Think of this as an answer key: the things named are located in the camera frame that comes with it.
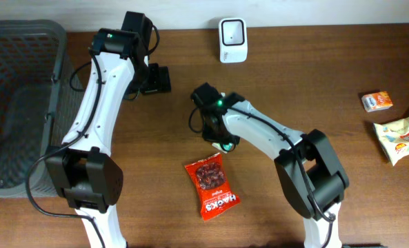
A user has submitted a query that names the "green tissue packet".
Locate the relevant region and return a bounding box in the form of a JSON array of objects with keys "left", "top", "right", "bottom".
[{"left": 212, "top": 143, "right": 234, "bottom": 154}]

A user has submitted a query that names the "red Hacks candy bag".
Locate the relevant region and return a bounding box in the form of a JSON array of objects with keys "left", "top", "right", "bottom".
[{"left": 185, "top": 153, "right": 241, "bottom": 221}]

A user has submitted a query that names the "small orange white packet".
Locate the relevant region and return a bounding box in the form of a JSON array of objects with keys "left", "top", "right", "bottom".
[{"left": 361, "top": 91, "right": 393, "bottom": 112}]

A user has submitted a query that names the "yellow cleaning sheet package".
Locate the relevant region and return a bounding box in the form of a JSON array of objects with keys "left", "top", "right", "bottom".
[{"left": 373, "top": 117, "right": 409, "bottom": 165}]

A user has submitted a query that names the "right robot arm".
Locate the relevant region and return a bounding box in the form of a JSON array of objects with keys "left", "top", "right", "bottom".
[{"left": 190, "top": 83, "right": 350, "bottom": 247}]

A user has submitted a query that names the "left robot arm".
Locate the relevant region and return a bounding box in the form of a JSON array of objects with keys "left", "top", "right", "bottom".
[{"left": 44, "top": 11, "right": 171, "bottom": 247}]

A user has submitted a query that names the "white barcode scanner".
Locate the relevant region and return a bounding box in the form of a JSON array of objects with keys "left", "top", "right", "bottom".
[{"left": 219, "top": 18, "right": 248, "bottom": 63}]

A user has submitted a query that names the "grey plastic mesh basket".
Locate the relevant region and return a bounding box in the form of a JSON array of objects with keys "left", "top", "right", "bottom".
[{"left": 0, "top": 20, "right": 83, "bottom": 198}]

